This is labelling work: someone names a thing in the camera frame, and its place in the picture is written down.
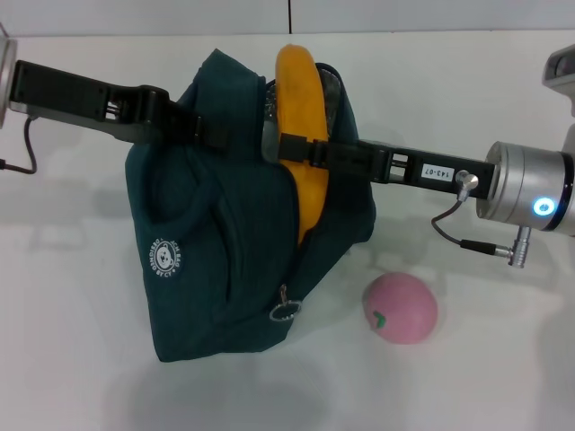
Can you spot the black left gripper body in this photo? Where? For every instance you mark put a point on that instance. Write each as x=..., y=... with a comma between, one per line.
x=63, y=94

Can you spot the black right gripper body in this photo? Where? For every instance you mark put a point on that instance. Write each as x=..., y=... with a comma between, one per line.
x=404, y=168

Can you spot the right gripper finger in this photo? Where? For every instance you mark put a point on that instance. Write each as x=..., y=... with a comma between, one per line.
x=294, y=148

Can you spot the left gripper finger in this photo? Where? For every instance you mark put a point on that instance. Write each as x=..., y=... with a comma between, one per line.
x=188, y=128

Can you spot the yellow banana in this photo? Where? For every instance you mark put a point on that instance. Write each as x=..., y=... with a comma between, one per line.
x=298, y=99

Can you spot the teal insulated lunch bag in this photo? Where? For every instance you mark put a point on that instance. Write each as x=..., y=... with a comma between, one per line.
x=215, y=251

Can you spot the pink peach toy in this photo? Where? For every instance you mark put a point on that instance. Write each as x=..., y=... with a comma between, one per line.
x=404, y=310

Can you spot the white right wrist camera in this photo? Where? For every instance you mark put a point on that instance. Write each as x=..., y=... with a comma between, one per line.
x=559, y=67

